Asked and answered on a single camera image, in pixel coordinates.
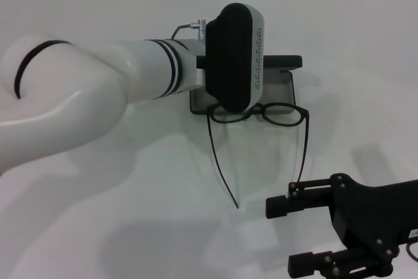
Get black thin-frame glasses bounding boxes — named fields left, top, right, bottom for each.
left=206, top=102, right=311, bottom=210

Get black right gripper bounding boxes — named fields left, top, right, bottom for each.
left=265, top=172, right=418, bottom=279

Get black glasses case grey lining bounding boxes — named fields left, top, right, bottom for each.
left=189, top=55, right=303, bottom=116

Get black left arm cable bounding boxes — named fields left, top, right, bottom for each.
left=172, top=20, right=208, bottom=39

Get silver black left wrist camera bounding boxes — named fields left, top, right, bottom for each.
left=204, top=3, right=265, bottom=114

